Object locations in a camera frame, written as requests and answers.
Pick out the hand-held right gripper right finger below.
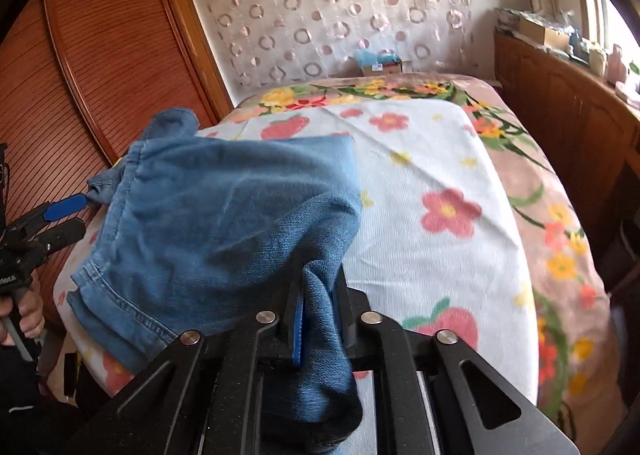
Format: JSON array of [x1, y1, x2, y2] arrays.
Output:
[[332, 267, 581, 455]]

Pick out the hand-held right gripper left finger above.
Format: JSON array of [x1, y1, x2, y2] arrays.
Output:
[[70, 277, 308, 455]]

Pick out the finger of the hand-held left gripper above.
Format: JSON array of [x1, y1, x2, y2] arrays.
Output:
[[12, 192, 91, 236], [27, 219, 87, 252]]

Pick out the blue denim pants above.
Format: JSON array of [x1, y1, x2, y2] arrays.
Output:
[[66, 107, 365, 453]]

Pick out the person's left forearm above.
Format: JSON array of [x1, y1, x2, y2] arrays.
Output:
[[0, 342, 43, 416]]

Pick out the person's left hand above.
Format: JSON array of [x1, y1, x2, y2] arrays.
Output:
[[0, 282, 46, 346]]

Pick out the white strawberry print sheet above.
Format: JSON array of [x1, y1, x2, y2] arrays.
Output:
[[52, 99, 541, 416]]

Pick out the wooden wardrobe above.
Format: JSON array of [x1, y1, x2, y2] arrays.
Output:
[[0, 0, 233, 316]]

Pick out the pink floral blanket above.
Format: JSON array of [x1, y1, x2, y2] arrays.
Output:
[[235, 74, 626, 428]]

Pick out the cardboard box with blue tissue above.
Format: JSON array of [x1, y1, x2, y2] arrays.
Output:
[[355, 49, 403, 76]]

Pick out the wooden cabinet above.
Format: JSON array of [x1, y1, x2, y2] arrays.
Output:
[[492, 30, 640, 286]]

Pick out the pile of papers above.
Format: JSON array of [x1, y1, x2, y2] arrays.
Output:
[[494, 6, 583, 36]]

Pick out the brown cardboard box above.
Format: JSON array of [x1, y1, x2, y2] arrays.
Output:
[[519, 16, 571, 48]]

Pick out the pink figurine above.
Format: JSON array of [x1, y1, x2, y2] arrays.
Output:
[[606, 44, 626, 82]]

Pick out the window with wooden frame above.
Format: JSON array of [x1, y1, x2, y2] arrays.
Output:
[[570, 0, 640, 66]]

